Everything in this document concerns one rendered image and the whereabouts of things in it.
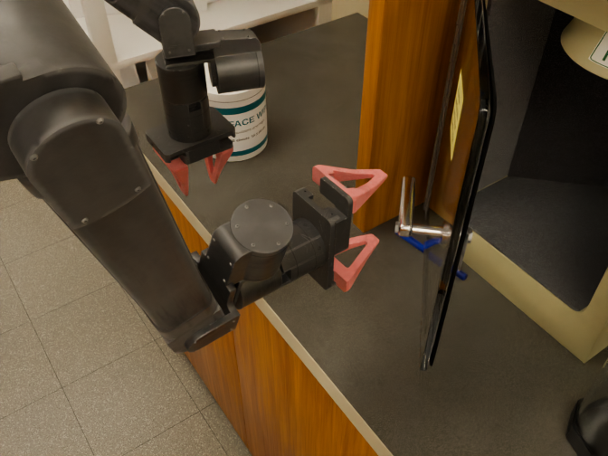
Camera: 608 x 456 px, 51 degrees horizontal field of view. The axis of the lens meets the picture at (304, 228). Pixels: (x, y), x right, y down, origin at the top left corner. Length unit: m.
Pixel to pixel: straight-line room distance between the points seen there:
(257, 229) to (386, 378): 0.38
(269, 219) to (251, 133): 0.61
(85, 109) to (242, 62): 0.55
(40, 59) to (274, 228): 0.35
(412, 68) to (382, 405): 0.46
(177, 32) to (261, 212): 0.26
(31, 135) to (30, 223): 2.39
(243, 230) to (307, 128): 0.73
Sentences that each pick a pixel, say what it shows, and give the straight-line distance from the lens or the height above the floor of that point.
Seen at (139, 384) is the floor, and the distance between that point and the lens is 2.03.
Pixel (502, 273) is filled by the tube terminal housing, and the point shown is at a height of 0.98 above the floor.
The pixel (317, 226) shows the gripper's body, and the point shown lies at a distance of 0.65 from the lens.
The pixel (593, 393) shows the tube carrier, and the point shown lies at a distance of 0.82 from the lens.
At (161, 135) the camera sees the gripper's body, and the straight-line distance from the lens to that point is 0.84.
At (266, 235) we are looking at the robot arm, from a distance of 0.56.
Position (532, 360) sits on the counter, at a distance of 0.94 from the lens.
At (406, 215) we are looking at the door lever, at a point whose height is 1.21.
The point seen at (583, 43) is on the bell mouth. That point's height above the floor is 1.33.
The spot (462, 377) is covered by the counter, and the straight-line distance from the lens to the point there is 0.90.
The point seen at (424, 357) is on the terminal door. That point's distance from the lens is 0.79.
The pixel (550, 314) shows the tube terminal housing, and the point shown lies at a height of 0.98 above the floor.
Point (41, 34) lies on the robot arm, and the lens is 0.25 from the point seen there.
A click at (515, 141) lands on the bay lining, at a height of 1.09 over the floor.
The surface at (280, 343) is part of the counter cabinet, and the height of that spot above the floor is 0.80.
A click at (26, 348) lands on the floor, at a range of 2.22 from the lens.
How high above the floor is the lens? 1.68
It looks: 44 degrees down
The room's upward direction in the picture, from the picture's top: straight up
